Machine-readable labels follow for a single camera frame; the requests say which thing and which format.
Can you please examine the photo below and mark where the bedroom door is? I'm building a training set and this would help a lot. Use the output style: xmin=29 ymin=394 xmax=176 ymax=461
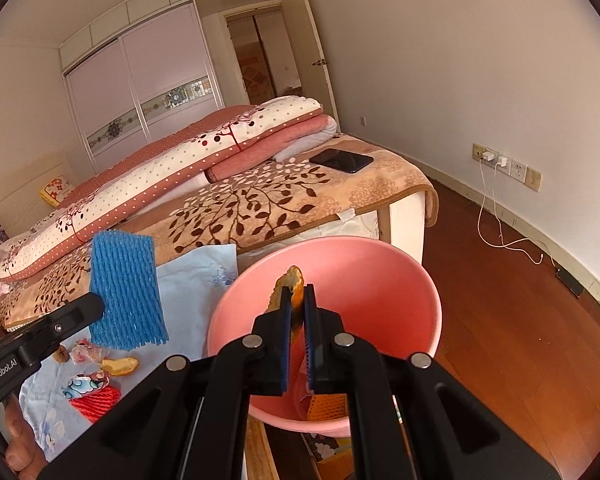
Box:
xmin=280 ymin=0 xmax=339 ymax=120

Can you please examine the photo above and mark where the yellow patterned pillow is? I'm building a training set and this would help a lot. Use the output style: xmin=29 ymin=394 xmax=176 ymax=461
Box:
xmin=38 ymin=176 xmax=74 ymax=208

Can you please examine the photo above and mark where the walnut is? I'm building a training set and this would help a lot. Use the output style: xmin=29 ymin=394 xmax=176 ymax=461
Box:
xmin=53 ymin=344 xmax=70 ymax=364

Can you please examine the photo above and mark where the wall socket strip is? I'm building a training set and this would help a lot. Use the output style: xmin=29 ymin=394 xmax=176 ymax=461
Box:
xmin=471 ymin=143 xmax=542 ymax=192

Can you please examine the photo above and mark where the white sliding door wardrobe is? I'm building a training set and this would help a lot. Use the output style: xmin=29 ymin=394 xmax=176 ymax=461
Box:
xmin=58 ymin=0 xmax=307 ymax=174

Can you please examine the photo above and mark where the pink plastic bucket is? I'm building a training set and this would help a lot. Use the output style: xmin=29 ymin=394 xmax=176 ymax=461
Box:
xmin=202 ymin=236 xmax=442 ymax=438

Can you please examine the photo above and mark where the yellow foam fruit net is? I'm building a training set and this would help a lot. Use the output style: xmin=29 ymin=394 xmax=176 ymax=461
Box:
xmin=306 ymin=393 xmax=349 ymax=422

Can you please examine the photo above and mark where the person's left hand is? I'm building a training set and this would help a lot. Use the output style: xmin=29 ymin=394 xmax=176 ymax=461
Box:
xmin=4 ymin=394 xmax=47 ymax=480

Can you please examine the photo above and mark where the light blue floral cloth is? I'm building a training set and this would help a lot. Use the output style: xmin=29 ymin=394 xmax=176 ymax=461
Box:
xmin=19 ymin=245 xmax=238 ymax=462

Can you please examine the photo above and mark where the clear red printed wrapper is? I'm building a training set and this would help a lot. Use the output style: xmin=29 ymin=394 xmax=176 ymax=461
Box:
xmin=69 ymin=339 xmax=107 ymax=364

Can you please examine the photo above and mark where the black smartphone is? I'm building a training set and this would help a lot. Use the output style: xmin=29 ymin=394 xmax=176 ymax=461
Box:
xmin=309 ymin=148 xmax=374 ymax=174

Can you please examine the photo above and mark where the blue foam fruit net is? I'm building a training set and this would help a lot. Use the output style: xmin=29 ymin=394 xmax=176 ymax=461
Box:
xmin=90 ymin=230 xmax=169 ymax=351

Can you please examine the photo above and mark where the white charging cable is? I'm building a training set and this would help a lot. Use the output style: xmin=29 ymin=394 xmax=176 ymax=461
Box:
xmin=476 ymin=159 xmax=545 ymax=267

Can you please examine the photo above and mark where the brown leaf pattern blanket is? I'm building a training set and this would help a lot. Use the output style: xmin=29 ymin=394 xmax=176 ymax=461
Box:
xmin=0 ymin=134 xmax=439 ymax=330

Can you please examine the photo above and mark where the red foam fruit net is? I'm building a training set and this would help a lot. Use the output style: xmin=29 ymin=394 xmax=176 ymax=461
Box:
xmin=69 ymin=385 xmax=121 ymax=424

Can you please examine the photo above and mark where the folded red white quilt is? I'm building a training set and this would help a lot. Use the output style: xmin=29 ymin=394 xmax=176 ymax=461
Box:
xmin=0 ymin=96 xmax=323 ymax=282

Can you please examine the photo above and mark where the orange peel piece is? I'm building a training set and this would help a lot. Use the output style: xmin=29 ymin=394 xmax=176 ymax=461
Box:
xmin=266 ymin=266 xmax=304 ymax=341

